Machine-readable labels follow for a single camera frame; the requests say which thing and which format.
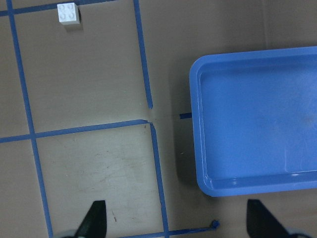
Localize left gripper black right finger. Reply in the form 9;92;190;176
247;199;289;238

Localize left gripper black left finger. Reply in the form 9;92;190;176
74;200;107;238

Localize white square building block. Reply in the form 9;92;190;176
57;2;80;25

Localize blue plastic tray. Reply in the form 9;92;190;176
189;47;317;197

